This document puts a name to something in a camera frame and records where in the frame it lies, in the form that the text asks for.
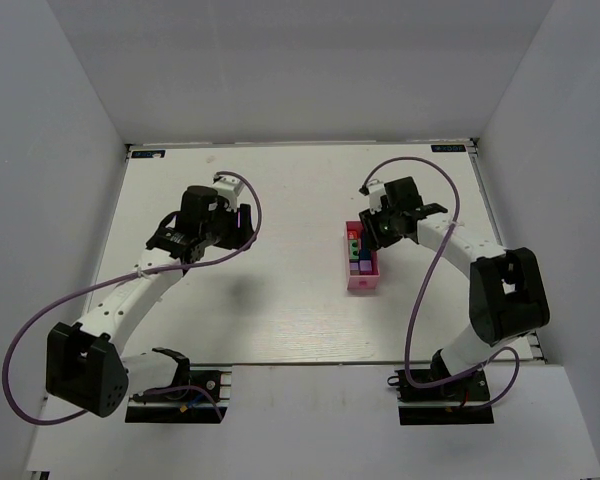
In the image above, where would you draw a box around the dark blue wood block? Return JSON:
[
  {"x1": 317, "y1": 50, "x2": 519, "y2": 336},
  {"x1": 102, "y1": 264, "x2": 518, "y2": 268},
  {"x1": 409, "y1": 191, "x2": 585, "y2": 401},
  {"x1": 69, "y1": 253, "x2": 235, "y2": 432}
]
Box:
[{"x1": 359, "y1": 238, "x2": 372, "y2": 260}]

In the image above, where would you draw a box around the green wood block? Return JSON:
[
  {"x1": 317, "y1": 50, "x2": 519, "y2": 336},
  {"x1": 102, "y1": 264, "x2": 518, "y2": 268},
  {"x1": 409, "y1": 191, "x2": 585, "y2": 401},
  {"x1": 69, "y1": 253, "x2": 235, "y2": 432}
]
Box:
[{"x1": 348, "y1": 239, "x2": 359, "y2": 259}]

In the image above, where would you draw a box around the pink plastic box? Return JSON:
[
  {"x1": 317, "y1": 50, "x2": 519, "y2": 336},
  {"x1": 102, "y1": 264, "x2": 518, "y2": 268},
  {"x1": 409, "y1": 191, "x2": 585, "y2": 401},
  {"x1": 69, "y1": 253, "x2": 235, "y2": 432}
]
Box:
[{"x1": 343, "y1": 221, "x2": 380, "y2": 291}]

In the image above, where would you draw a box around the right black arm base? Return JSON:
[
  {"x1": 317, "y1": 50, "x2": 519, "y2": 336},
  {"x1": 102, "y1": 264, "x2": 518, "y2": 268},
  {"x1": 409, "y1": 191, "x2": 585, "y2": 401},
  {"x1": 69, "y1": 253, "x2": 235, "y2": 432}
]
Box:
[{"x1": 387, "y1": 370, "x2": 494, "y2": 426}]

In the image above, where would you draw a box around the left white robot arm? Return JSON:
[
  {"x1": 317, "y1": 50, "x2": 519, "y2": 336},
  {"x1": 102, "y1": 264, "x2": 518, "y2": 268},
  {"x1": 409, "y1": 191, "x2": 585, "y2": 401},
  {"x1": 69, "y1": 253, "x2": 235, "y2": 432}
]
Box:
[{"x1": 46, "y1": 174, "x2": 259, "y2": 418}]

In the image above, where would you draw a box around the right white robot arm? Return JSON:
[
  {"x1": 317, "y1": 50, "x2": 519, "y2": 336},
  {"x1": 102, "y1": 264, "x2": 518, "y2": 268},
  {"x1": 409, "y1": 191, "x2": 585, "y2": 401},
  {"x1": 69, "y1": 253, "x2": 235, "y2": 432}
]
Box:
[{"x1": 359, "y1": 177, "x2": 550, "y2": 389}]

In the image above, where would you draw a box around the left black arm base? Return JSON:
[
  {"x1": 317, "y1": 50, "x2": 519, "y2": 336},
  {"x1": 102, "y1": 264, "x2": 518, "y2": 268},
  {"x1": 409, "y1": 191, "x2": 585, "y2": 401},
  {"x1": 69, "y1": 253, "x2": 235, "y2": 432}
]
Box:
[{"x1": 125, "y1": 366, "x2": 232, "y2": 425}]

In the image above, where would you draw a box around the right blue table label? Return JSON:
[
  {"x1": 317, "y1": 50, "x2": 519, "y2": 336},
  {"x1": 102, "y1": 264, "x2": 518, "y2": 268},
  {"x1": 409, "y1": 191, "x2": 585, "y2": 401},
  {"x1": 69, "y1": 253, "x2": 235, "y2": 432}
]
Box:
[{"x1": 431, "y1": 144, "x2": 466, "y2": 153}]

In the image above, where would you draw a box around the blue table label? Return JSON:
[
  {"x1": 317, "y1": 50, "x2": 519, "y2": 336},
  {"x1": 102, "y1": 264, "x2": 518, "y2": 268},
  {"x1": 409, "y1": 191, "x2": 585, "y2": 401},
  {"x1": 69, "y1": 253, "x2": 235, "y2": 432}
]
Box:
[
  {"x1": 131, "y1": 150, "x2": 166, "y2": 159},
  {"x1": 431, "y1": 144, "x2": 466, "y2": 153}
]

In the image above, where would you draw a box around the left blue table label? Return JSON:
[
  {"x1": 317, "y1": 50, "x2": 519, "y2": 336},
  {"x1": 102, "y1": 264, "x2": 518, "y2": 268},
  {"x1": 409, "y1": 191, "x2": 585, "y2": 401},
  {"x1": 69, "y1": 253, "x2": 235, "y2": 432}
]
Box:
[{"x1": 131, "y1": 150, "x2": 166, "y2": 159}]

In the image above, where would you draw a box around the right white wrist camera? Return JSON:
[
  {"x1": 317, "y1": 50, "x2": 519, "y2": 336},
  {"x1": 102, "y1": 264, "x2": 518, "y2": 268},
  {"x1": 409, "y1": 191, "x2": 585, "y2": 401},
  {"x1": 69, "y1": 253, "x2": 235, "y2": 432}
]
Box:
[{"x1": 359, "y1": 180, "x2": 388, "y2": 215}]

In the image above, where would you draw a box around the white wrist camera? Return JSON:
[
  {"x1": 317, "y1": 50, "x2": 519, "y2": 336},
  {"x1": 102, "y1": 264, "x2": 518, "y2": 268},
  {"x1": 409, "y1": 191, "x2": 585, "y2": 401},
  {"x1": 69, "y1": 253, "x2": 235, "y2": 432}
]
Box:
[
  {"x1": 212, "y1": 173, "x2": 245, "y2": 212},
  {"x1": 359, "y1": 180, "x2": 388, "y2": 215}
]

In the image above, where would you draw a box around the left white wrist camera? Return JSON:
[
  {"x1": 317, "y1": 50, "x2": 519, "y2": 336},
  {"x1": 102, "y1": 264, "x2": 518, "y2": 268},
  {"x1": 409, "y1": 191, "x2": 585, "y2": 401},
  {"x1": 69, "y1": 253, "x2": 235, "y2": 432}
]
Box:
[{"x1": 212, "y1": 173, "x2": 245, "y2": 212}]

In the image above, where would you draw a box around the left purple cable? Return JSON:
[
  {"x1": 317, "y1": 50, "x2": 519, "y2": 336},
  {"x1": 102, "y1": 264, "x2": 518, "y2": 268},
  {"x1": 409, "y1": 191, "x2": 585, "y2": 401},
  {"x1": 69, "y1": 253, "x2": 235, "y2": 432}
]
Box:
[{"x1": 1, "y1": 170, "x2": 264, "y2": 426}]

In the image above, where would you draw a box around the purple cable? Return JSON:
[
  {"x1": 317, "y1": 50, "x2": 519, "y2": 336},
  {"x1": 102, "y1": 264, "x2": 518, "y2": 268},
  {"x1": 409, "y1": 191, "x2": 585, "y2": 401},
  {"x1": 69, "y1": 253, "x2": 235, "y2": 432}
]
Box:
[
  {"x1": 363, "y1": 156, "x2": 521, "y2": 413},
  {"x1": 1, "y1": 170, "x2": 264, "y2": 426}
]

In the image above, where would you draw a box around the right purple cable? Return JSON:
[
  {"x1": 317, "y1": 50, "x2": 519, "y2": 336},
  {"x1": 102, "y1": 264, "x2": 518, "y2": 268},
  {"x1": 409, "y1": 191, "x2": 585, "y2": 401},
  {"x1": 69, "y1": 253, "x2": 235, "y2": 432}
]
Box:
[{"x1": 363, "y1": 156, "x2": 521, "y2": 413}]

